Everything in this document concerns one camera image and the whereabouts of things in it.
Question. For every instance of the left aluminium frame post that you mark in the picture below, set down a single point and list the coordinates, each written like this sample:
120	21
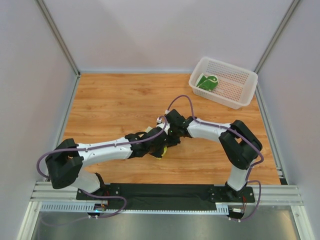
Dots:
57	35

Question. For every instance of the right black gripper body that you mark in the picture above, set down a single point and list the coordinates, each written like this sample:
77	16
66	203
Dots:
172	139

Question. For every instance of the yellow lime patterned towel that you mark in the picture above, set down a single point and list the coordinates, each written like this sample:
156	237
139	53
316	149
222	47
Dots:
156	146

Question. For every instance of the aluminium front rail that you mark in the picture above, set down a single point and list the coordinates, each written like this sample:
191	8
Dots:
271	195

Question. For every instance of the right aluminium frame post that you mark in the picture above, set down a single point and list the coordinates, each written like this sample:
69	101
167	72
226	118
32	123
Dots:
277	34

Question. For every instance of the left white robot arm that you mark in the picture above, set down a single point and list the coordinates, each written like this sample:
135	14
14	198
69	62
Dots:
66	162

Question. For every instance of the aluminium frame post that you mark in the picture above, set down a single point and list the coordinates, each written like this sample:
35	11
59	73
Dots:
277	34
57	35

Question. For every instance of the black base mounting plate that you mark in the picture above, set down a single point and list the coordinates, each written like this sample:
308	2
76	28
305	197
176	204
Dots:
174	197

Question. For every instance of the green cream patterned towel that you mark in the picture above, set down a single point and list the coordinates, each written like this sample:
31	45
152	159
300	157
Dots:
207	82

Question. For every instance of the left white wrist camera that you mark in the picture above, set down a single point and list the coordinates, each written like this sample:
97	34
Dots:
160	119

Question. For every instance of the white perforated plastic basket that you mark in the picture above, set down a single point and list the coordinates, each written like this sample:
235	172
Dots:
235	87

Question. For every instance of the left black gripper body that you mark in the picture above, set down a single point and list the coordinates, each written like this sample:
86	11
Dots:
157	144

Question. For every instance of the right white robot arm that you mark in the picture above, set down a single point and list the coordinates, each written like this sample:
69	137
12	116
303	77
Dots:
240	145

